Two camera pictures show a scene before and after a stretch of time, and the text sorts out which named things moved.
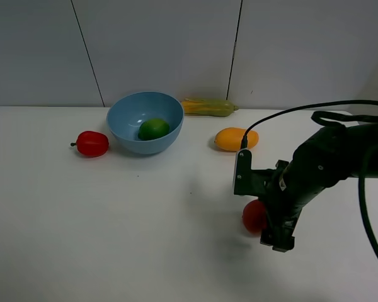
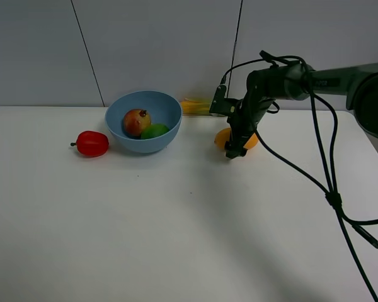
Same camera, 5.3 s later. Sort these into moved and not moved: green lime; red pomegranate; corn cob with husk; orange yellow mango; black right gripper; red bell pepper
Moved: green lime; black right gripper; red pomegranate
Not moved: corn cob with husk; orange yellow mango; red bell pepper
